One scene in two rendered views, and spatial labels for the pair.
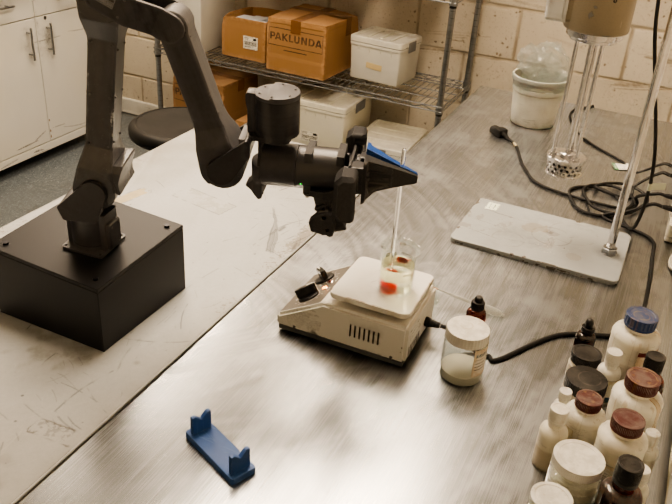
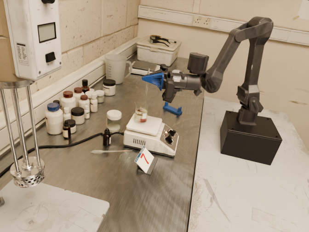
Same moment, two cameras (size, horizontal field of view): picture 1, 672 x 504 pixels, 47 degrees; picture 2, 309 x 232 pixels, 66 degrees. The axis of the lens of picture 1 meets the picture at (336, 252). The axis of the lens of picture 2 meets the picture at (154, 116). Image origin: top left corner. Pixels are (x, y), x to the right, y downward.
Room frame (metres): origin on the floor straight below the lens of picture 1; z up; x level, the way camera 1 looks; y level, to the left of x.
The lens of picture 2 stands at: (1.69, -0.23, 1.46)
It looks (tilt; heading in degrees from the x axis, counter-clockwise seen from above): 29 degrees down; 166
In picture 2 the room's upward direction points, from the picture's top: 8 degrees clockwise
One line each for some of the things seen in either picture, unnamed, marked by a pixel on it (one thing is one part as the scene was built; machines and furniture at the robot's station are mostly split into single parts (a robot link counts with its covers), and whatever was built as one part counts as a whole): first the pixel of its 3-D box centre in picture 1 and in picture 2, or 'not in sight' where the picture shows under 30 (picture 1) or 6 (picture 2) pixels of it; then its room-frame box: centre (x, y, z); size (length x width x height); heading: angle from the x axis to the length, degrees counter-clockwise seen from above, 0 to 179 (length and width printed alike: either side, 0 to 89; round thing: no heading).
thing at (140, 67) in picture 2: not in sight; (148, 68); (0.09, 0.08, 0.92); 0.26 x 0.19 x 0.05; 72
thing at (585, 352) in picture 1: (583, 364); (70, 126); (0.86, -0.36, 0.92); 0.04 x 0.04 x 0.04
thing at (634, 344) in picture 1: (631, 348); (54, 118); (0.86, -0.41, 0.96); 0.06 x 0.06 x 0.11
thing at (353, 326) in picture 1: (363, 306); (150, 134); (0.94, -0.05, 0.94); 0.22 x 0.13 x 0.08; 68
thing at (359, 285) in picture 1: (383, 286); (145, 123); (0.93, -0.07, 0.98); 0.12 x 0.12 x 0.01; 68
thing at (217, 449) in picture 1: (219, 443); (172, 107); (0.66, 0.12, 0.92); 0.10 x 0.03 x 0.04; 43
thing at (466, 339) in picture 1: (464, 351); (113, 121); (0.85, -0.18, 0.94); 0.06 x 0.06 x 0.08
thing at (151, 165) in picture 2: not in sight; (146, 159); (1.07, -0.08, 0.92); 0.09 x 0.06 x 0.04; 153
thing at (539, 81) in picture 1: (539, 82); not in sight; (1.92, -0.48, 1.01); 0.14 x 0.14 x 0.21
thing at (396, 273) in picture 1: (399, 268); (140, 112); (0.91, -0.09, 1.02); 0.06 x 0.05 x 0.08; 50
